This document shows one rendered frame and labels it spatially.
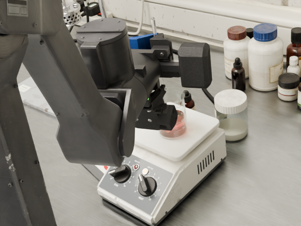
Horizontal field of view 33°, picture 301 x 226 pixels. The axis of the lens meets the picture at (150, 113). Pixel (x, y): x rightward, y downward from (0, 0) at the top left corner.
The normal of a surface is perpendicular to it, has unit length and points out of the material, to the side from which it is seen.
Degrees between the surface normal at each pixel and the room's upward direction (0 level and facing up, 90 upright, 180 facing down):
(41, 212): 89
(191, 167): 90
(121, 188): 30
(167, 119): 45
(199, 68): 90
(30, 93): 0
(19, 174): 89
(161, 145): 0
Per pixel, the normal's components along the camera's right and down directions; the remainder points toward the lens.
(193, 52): -0.30, -0.18
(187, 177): 0.74, 0.29
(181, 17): -0.63, 0.51
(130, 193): -0.45, -0.46
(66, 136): -0.26, 0.68
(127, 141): 0.95, 0.04
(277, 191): -0.14, -0.81
